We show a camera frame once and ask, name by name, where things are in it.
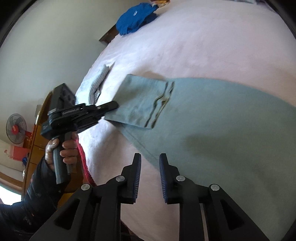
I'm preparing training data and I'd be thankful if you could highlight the grey-green t-shirt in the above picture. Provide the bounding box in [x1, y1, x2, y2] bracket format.
[105, 74, 295, 240]

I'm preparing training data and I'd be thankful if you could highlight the blue garment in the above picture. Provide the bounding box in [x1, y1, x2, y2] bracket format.
[115, 3, 159, 36]

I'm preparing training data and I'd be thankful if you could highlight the left forearm black sleeve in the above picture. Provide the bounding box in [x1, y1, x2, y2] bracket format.
[0, 158, 70, 240]

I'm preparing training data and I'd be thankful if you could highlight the left hand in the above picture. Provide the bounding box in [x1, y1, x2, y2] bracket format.
[45, 132, 81, 171]

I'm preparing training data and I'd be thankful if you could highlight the pink bed sheet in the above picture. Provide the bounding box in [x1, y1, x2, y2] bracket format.
[76, 1, 295, 240]

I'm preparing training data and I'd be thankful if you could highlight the red standing fan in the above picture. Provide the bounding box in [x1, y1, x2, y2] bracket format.
[6, 113, 32, 145]

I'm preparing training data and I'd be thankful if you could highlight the wooden cabinet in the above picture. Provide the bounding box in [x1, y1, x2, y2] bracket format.
[21, 91, 52, 199]

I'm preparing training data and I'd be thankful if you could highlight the red bed skirt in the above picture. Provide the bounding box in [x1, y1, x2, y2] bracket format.
[75, 133, 96, 187]

